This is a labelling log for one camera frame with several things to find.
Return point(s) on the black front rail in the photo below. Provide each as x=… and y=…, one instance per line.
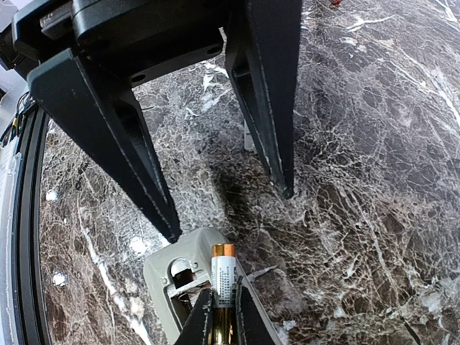
x=30, y=306

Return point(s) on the white slotted cable duct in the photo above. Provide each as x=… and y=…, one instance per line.
x=9, y=173

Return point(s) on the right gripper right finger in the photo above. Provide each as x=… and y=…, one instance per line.
x=250, y=328

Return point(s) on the brown battery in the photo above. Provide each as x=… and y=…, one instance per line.
x=223, y=283

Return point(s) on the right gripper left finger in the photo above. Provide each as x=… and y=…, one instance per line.
x=198, y=327

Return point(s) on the white remote control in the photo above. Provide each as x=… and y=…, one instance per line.
x=176, y=275

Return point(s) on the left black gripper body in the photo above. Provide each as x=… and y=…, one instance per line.
x=136, y=40

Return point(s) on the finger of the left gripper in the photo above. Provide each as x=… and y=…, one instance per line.
x=262, y=49
x=99, y=112

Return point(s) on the grey battery cover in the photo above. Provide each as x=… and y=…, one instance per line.
x=248, y=141

